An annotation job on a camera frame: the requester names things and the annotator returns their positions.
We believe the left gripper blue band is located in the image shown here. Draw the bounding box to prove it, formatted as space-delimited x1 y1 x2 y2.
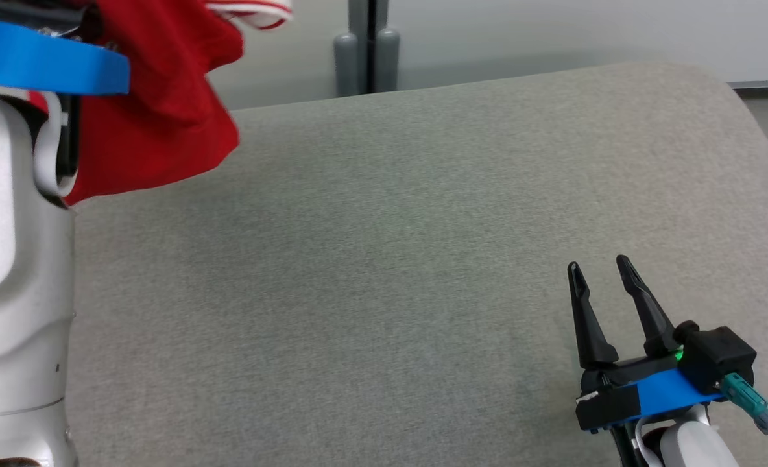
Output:
0 0 130 96

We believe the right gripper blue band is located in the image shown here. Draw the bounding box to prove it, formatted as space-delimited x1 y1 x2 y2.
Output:
568 255 726 434

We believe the red jersey white striped trim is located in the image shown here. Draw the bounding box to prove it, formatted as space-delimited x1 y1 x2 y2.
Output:
29 0 293 206

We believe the white left arm cable loop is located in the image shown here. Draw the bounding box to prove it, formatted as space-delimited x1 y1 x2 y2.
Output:
32 91 78 198

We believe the white arm cable loop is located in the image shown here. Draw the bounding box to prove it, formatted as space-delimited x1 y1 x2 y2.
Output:
32 91 78 198
634 415 664 467

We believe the white right arm cable loop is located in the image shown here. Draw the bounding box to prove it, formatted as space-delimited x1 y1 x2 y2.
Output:
634 415 664 467

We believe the right cable green connector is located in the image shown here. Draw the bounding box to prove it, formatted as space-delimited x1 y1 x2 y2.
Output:
720 373 768 467

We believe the grey partition post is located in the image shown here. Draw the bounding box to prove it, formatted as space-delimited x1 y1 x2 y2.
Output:
333 0 401 98

